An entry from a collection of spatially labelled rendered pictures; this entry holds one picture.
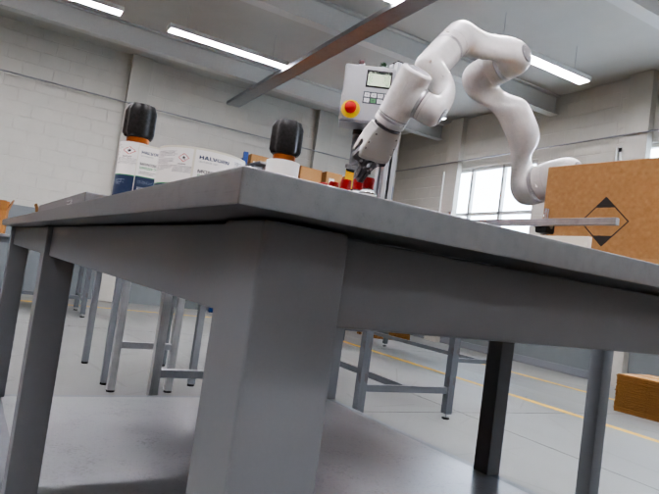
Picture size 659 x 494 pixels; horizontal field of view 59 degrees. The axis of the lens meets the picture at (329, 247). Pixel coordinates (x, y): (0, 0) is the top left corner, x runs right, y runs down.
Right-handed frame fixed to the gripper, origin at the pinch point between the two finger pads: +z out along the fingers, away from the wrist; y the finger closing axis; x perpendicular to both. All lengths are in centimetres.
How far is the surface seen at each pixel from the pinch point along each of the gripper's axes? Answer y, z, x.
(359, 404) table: -112, 163, -52
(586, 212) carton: -28, -26, 45
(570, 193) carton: -28, -26, 38
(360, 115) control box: -10.1, -5.6, -30.8
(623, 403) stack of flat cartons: -392, 171, -64
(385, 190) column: -20.9, 9.6, -13.5
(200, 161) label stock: 48.1, 1.1, 12.8
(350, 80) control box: -6.2, -12.4, -39.3
